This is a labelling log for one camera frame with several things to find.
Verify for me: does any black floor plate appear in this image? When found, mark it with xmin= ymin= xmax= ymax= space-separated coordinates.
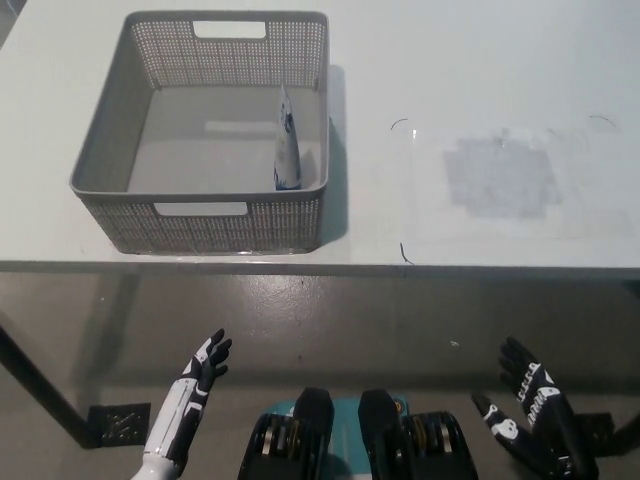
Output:
xmin=88 ymin=402 xmax=152 ymax=447
xmin=574 ymin=412 xmax=616 ymax=442

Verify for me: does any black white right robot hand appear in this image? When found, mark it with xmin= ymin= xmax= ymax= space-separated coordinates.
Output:
xmin=471 ymin=335 xmax=600 ymax=480

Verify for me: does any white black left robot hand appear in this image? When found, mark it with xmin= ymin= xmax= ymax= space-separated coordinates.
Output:
xmin=143 ymin=328 xmax=234 ymax=464

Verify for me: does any white blue shampoo tube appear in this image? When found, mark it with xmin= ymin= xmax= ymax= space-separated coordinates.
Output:
xmin=272 ymin=83 xmax=303 ymax=192

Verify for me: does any grey perforated plastic basket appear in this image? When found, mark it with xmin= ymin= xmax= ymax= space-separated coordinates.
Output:
xmin=69 ymin=10 xmax=331 ymax=256

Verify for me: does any black table leg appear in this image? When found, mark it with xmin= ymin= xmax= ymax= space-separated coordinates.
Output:
xmin=612 ymin=414 xmax=640 ymax=444
xmin=0 ymin=322 xmax=99 ymax=446

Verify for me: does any black teal robot body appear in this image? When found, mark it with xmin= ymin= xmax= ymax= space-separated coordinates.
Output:
xmin=237 ymin=385 xmax=484 ymax=480

